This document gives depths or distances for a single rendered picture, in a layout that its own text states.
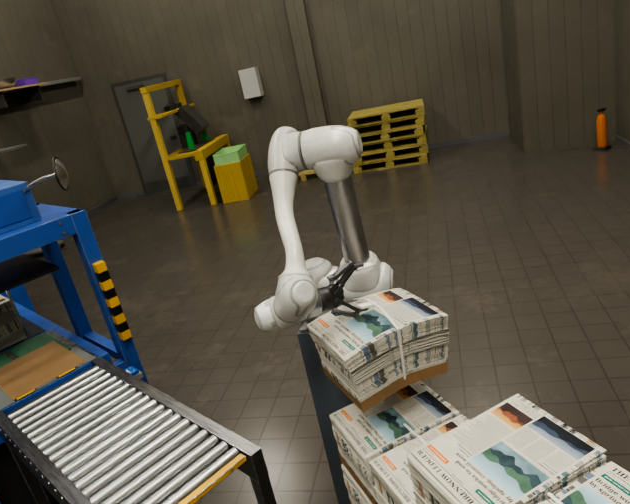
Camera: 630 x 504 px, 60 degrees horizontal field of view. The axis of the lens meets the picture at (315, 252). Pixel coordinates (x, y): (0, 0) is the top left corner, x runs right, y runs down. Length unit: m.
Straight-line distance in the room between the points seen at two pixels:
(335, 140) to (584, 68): 7.03
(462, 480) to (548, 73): 7.51
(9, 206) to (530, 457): 2.47
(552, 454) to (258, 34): 9.33
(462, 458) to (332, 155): 0.99
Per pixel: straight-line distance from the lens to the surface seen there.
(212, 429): 2.25
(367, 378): 1.81
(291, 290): 1.51
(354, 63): 9.93
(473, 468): 1.47
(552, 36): 8.53
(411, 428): 1.97
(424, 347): 1.88
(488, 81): 9.96
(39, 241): 2.94
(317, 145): 1.84
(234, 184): 8.95
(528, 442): 1.53
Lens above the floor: 2.08
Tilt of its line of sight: 20 degrees down
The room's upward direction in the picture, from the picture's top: 12 degrees counter-clockwise
